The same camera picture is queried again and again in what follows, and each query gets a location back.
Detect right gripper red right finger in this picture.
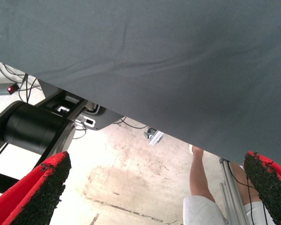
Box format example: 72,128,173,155
244,151,281,225

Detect small box with red light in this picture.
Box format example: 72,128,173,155
6,83,20,96

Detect aluminium table leg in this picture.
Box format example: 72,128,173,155
219,157,251,225

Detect dark grey table cloth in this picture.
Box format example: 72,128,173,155
0,0,281,167

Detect short aluminium profile piece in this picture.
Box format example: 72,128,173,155
148,131,164,147

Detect black cable along table leg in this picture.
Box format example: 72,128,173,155
226,160,269,225

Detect grey caster wheel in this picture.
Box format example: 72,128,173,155
144,128,156,140

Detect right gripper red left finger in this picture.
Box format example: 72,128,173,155
0,151,72,225

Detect white shorts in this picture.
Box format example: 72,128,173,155
182,195,276,225

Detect bare person leg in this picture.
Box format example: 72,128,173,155
229,161,260,205
189,145,216,204

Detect thin black floor cable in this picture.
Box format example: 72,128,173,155
18,74,42,104
112,116,148,129
0,60,26,83

